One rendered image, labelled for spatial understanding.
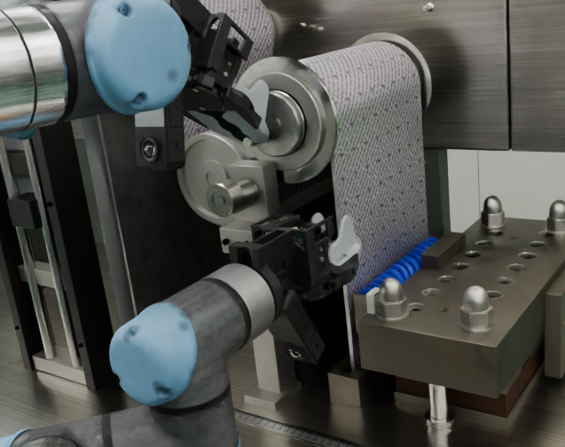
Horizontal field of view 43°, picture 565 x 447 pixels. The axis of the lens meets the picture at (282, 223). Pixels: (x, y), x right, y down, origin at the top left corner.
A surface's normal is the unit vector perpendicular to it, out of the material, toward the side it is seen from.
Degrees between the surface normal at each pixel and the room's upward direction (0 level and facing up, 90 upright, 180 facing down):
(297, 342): 121
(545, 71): 90
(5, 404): 0
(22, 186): 90
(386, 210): 90
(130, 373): 90
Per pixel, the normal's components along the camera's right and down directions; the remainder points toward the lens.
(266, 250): 0.82, 0.09
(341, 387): -0.57, 0.31
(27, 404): -0.11, -0.95
